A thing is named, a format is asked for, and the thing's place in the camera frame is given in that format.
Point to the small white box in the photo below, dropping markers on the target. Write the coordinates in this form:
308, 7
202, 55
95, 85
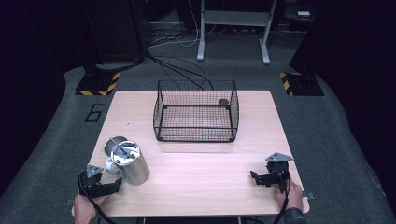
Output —
303, 13

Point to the white metal desk frame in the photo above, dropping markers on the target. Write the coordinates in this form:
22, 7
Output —
236, 18

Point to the black base with hazard stripes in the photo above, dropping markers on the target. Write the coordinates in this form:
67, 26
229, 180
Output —
98, 84
303, 84

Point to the dark round disc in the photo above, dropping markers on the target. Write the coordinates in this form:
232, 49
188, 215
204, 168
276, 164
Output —
223, 102

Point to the person's left hand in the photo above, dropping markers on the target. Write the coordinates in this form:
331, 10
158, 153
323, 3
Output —
83, 210

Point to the tall steel tumbler with straw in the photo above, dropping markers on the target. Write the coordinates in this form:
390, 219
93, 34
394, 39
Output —
134, 166

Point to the small steel cup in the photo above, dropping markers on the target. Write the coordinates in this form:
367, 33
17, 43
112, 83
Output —
109, 146

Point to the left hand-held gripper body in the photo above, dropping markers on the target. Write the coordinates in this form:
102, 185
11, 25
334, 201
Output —
91, 185

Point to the person's right hand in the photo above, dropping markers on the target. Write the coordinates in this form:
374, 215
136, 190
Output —
294, 197

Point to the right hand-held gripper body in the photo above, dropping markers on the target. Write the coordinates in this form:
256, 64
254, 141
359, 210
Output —
278, 174

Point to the grey tape strip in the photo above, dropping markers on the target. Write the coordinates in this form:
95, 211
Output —
69, 202
309, 195

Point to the black cabinet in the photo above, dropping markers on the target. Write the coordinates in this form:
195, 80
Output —
115, 28

